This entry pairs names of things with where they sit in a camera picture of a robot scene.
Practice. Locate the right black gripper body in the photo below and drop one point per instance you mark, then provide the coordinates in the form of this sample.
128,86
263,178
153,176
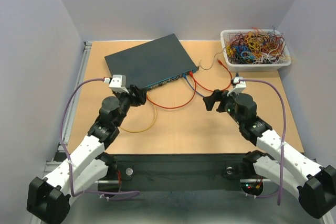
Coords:
229,102

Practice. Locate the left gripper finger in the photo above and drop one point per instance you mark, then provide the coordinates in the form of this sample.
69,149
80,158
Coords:
138,95
122,92

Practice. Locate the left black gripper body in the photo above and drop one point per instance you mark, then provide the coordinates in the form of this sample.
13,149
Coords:
125,104

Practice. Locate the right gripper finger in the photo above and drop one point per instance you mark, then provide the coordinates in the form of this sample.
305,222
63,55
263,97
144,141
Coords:
217,95
209,102

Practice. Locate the dark blue network switch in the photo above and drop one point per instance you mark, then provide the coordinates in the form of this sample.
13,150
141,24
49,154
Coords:
152,64

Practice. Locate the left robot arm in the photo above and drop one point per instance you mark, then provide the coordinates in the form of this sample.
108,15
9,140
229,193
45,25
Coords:
50,198

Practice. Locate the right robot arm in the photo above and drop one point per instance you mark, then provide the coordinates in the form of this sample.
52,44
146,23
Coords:
312,184

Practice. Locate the white plastic basket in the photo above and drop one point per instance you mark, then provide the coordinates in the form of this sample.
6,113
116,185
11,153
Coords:
255,49

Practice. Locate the black base mat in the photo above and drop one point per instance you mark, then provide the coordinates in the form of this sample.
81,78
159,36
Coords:
178,172

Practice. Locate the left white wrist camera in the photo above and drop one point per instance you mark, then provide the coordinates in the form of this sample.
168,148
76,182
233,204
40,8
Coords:
117,83

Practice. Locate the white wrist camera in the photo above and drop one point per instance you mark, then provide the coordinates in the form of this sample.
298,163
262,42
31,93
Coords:
117,83
239,85

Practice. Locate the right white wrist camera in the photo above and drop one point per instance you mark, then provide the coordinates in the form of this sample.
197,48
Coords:
239,85

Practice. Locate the aluminium left side rail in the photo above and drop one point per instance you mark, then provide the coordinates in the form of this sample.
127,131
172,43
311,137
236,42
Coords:
68,115

